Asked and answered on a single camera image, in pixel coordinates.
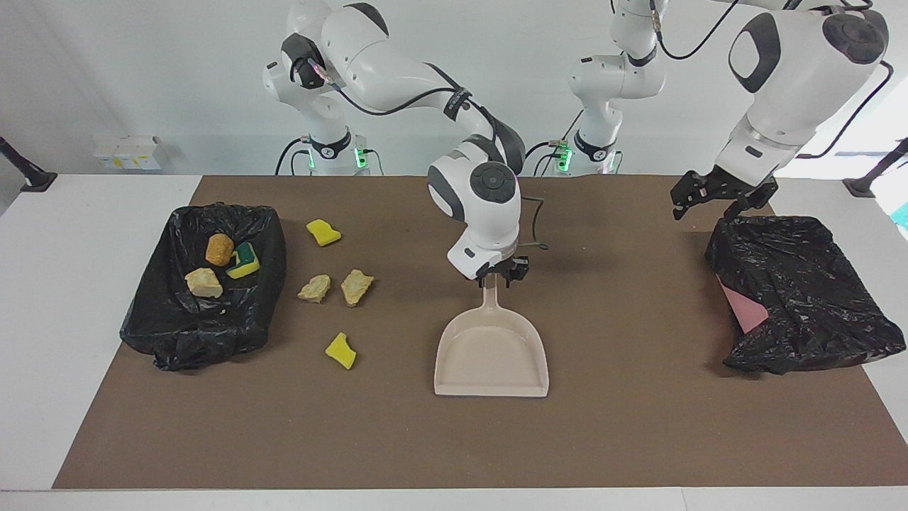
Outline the green and yellow sponge piece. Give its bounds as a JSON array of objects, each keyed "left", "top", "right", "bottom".
[{"left": 226, "top": 241, "right": 261, "bottom": 280}]

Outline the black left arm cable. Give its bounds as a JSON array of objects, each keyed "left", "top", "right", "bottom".
[{"left": 649, "top": 0, "right": 895, "bottom": 160}]

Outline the black base cable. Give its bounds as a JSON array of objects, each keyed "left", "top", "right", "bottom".
[
  {"left": 516, "top": 114, "right": 584, "bottom": 177},
  {"left": 275, "top": 137, "right": 313, "bottom": 176}
]

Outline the beige foam chunk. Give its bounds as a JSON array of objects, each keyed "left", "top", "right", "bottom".
[
  {"left": 297, "top": 274, "right": 332, "bottom": 304},
  {"left": 184, "top": 268, "right": 224, "bottom": 300},
  {"left": 340, "top": 268, "right": 375, "bottom": 308}
]

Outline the pink bin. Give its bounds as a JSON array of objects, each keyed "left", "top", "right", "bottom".
[{"left": 716, "top": 275, "right": 770, "bottom": 334}]

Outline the brown table mat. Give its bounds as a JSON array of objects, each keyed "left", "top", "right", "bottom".
[{"left": 51, "top": 175, "right": 908, "bottom": 490}]

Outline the beige plastic dustpan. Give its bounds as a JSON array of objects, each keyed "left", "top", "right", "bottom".
[{"left": 434, "top": 273, "right": 550, "bottom": 398}]

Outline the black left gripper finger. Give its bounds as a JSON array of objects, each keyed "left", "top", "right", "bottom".
[
  {"left": 670, "top": 181, "right": 712, "bottom": 221},
  {"left": 722, "top": 186, "right": 775, "bottom": 221}
]

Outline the black left base cable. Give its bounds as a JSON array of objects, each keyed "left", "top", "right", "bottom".
[{"left": 516, "top": 114, "right": 584, "bottom": 177}]

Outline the black right base cable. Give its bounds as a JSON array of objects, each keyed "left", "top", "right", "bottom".
[{"left": 275, "top": 137, "right": 313, "bottom": 176}]

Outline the white wall socket box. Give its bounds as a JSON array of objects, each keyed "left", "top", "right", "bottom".
[{"left": 92, "top": 135, "right": 162, "bottom": 171}]

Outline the black camera stand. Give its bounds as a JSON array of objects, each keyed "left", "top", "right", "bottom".
[
  {"left": 843, "top": 138, "right": 908, "bottom": 198},
  {"left": 0, "top": 136, "right": 57, "bottom": 192}
]

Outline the orange-brown sponge lump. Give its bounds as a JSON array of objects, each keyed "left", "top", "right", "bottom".
[{"left": 205, "top": 233, "right": 236, "bottom": 268}]

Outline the crumpled black trash bag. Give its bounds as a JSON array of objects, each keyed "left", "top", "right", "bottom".
[
  {"left": 704, "top": 215, "right": 907, "bottom": 375},
  {"left": 119, "top": 202, "right": 287, "bottom": 372}
]

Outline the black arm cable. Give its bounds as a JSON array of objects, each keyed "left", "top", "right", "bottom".
[
  {"left": 649, "top": 0, "right": 895, "bottom": 160},
  {"left": 312, "top": 60, "right": 550, "bottom": 251}
]

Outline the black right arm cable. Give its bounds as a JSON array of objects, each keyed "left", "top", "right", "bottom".
[{"left": 312, "top": 60, "right": 550, "bottom": 251}]

